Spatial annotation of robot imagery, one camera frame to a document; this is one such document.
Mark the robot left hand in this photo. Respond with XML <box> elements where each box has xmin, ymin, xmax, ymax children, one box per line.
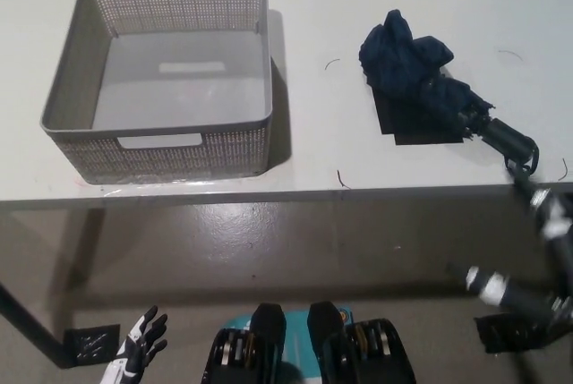
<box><xmin>98</xmin><ymin>305</ymin><xmax>169</xmax><ymax>384</ymax></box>

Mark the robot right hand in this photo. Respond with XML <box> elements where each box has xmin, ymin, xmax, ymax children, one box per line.
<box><xmin>464</xmin><ymin>171</ymin><xmax>573</xmax><ymax>341</ymax></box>

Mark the navy blue umbrella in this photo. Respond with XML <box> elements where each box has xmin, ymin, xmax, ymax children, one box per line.
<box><xmin>357</xmin><ymin>8</ymin><xmax>541</xmax><ymax>179</ymax></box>

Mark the black floor tape square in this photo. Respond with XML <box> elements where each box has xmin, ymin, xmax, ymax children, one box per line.
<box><xmin>63</xmin><ymin>323</ymin><xmax>122</xmax><ymax>368</ymax></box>
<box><xmin>474</xmin><ymin>311</ymin><xmax>554</xmax><ymax>355</ymax></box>

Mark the black metal table leg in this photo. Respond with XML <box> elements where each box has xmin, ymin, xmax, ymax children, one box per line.
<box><xmin>0</xmin><ymin>282</ymin><xmax>76</xmax><ymax>365</ymax></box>

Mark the grey table leg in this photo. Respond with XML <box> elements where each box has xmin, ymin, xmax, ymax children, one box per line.
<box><xmin>66</xmin><ymin>207</ymin><xmax>105</xmax><ymax>278</ymax></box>

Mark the robot left black body block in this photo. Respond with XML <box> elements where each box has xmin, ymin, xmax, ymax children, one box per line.
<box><xmin>199</xmin><ymin>302</ymin><xmax>288</xmax><ymax>384</ymax></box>

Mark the robot black body block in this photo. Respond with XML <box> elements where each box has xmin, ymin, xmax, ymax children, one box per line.
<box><xmin>307</xmin><ymin>301</ymin><xmax>418</xmax><ymax>384</ymax></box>
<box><xmin>199</xmin><ymin>302</ymin><xmax>288</xmax><ymax>384</ymax></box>

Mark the black tape patch on table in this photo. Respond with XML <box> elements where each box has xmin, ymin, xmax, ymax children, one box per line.
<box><xmin>372</xmin><ymin>65</ymin><xmax>466</xmax><ymax>147</ymax></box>

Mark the robot right black body block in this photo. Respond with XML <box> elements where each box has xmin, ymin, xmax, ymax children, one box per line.
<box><xmin>307</xmin><ymin>301</ymin><xmax>418</xmax><ymax>384</ymax></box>

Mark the grey perforated plastic basket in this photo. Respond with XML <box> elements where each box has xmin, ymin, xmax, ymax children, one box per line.
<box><xmin>38</xmin><ymin>0</ymin><xmax>275</xmax><ymax>185</ymax></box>

